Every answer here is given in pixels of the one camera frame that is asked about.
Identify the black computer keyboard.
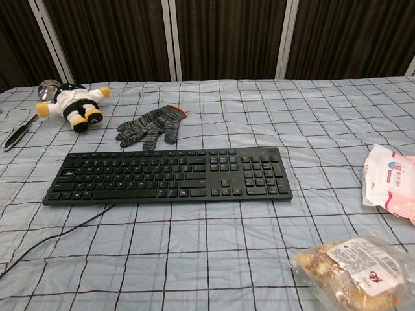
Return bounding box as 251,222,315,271
42,147,294,207

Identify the black white plush toy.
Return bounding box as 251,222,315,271
35,82,112,134

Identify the dark folding screen with white frame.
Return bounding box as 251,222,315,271
0,0,415,92

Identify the black keyboard cable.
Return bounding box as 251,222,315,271
0,203,116,279

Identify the bread in clear plastic bag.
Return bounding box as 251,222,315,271
288,231,415,311

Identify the grey knitted work glove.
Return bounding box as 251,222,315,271
115,104,189,151

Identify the pink white wet wipes pack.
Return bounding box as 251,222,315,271
362,144,415,225

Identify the black handled metal ladle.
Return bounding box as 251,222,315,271
3,80,62,152

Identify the blue checked tablecloth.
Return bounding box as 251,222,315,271
0,75,415,311

